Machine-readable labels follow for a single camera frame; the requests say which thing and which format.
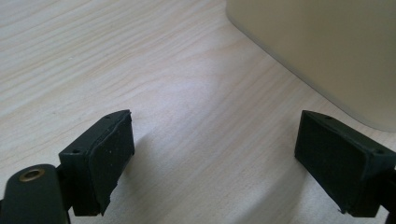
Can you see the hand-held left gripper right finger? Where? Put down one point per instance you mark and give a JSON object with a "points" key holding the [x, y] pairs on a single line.
{"points": [[339, 161]]}

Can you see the beige plastic container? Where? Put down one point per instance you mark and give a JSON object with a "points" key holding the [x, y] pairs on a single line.
{"points": [[327, 49]]}

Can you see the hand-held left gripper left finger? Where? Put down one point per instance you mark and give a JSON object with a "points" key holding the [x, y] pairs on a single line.
{"points": [[102, 158]]}

